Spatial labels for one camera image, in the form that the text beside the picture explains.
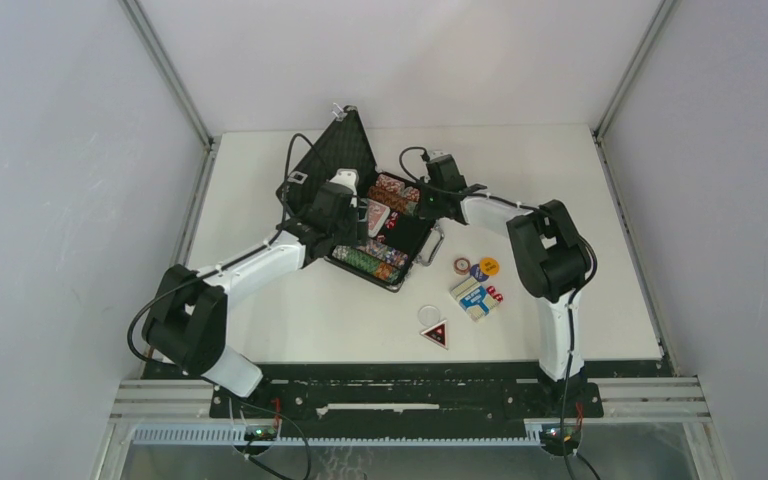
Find red playing card deck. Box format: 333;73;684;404
367;199;391;238

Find black aluminium poker case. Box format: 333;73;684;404
276;105;444;292

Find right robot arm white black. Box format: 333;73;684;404
418;149;597;416

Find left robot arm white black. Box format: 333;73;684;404
138;169;367;417

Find blue-white chip row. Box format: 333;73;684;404
356;238;409;268

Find orange chip row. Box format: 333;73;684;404
367;187;418;216

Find red-white chip row top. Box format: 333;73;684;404
375;174;421;202

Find red dice in case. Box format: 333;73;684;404
385;212;400;230

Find green chip row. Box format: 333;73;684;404
331;246;400;284

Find purple blind button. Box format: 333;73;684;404
469;264;489;282

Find orange blind button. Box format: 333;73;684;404
478;257;500;277

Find blue playing card box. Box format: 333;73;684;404
449;277;500;322

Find red dice group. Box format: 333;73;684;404
486;286;504;302

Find white dealer button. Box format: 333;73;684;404
417;305;441;327

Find red black triangle card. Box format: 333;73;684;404
420;320;449;349

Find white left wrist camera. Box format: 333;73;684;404
329;168;359;195

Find left black cable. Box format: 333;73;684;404
125;132;332;367

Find black mounting rail base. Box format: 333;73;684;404
142;359;605;442

